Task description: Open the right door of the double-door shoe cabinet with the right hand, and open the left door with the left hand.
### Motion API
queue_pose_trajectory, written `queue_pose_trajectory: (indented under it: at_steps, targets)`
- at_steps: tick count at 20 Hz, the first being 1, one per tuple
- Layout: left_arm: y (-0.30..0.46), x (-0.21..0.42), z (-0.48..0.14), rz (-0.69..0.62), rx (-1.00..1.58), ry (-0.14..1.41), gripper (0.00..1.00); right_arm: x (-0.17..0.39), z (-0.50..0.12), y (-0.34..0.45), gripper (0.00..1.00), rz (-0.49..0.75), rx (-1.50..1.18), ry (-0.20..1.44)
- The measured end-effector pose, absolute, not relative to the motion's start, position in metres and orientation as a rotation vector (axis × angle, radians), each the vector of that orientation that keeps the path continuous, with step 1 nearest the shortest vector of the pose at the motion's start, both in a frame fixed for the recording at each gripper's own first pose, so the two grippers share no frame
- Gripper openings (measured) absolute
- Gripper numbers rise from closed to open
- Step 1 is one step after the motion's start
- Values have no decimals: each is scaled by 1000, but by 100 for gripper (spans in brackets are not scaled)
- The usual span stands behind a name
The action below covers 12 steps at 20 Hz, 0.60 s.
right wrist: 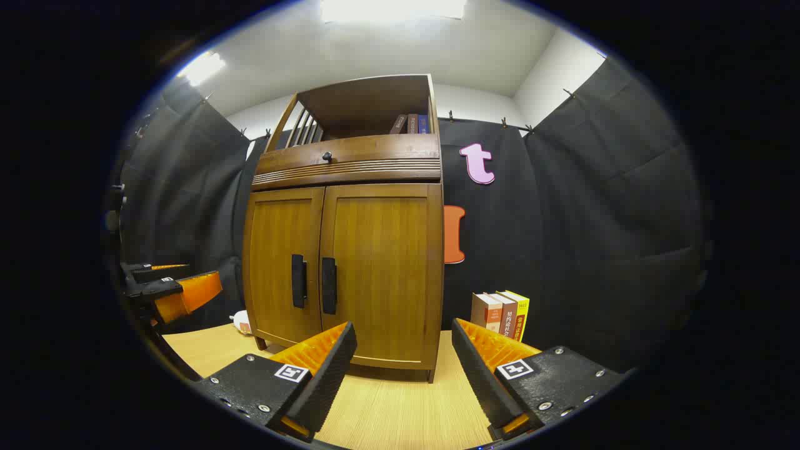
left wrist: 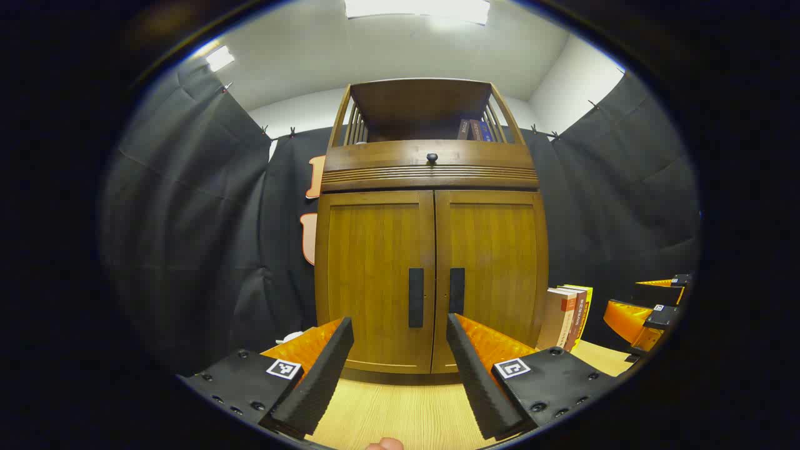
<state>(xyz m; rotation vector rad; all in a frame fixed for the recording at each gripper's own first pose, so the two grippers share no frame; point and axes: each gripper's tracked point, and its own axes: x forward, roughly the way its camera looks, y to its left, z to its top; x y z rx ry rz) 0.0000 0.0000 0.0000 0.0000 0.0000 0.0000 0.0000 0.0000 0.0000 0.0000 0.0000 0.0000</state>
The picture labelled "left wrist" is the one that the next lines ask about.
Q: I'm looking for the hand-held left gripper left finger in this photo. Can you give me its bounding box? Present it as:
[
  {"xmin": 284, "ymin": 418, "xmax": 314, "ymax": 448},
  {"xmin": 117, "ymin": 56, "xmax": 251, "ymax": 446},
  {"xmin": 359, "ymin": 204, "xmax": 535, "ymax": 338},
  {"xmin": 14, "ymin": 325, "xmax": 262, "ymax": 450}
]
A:
[{"xmin": 178, "ymin": 317, "xmax": 354, "ymax": 438}]

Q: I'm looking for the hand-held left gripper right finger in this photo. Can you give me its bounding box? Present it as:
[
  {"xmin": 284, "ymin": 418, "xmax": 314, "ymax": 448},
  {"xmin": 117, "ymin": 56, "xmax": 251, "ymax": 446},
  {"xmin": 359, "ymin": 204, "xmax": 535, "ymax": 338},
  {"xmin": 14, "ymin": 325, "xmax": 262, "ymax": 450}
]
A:
[{"xmin": 446, "ymin": 312, "xmax": 621, "ymax": 441}]

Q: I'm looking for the wooden cabinet door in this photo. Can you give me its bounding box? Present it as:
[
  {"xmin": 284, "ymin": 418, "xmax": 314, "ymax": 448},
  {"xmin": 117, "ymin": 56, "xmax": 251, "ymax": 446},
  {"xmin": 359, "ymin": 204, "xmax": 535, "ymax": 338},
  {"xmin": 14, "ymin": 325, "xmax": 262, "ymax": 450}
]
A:
[
  {"xmin": 316, "ymin": 191, "xmax": 436, "ymax": 374},
  {"xmin": 432, "ymin": 189, "xmax": 549, "ymax": 374}
]

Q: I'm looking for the wooden double-door shoe cabinet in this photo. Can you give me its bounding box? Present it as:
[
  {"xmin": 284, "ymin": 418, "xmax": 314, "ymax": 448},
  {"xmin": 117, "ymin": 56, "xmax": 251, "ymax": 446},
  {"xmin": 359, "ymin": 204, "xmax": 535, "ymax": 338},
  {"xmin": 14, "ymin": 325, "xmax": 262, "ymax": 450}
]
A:
[{"xmin": 314, "ymin": 77, "xmax": 549, "ymax": 376}]

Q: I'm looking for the wooden cabinet drawer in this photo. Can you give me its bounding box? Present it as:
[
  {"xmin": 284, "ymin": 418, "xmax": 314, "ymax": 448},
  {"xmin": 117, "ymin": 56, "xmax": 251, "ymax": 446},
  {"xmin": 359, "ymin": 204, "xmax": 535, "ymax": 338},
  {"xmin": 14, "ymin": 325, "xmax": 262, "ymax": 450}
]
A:
[{"xmin": 323, "ymin": 140, "xmax": 538, "ymax": 191}]

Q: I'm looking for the dark red book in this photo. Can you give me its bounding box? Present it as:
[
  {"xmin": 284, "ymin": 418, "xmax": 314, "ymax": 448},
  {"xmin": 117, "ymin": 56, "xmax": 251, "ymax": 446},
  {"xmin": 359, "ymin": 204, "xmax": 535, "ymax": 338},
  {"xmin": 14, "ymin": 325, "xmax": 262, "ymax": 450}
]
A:
[{"xmin": 561, "ymin": 286, "xmax": 588, "ymax": 352}]

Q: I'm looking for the beige book with orange label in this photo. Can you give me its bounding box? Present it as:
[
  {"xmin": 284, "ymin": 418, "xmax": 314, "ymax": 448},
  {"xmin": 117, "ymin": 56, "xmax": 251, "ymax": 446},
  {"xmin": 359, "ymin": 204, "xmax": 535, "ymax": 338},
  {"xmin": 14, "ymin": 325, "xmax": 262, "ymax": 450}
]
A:
[{"xmin": 537, "ymin": 287, "xmax": 578, "ymax": 351}]

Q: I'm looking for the small ceiling light panel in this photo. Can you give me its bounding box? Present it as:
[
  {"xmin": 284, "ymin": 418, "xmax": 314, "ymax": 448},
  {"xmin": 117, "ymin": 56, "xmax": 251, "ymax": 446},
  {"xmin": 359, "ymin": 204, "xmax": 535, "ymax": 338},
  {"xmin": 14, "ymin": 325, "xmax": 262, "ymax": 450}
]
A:
[{"xmin": 205, "ymin": 45, "xmax": 236, "ymax": 73}]

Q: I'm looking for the large ceiling light panel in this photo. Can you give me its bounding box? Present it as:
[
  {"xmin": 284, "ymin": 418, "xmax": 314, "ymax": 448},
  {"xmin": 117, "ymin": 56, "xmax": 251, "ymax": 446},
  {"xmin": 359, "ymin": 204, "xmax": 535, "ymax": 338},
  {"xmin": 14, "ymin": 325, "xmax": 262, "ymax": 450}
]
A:
[{"xmin": 344, "ymin": 0, "xmax": 491, "ymax": 26}]

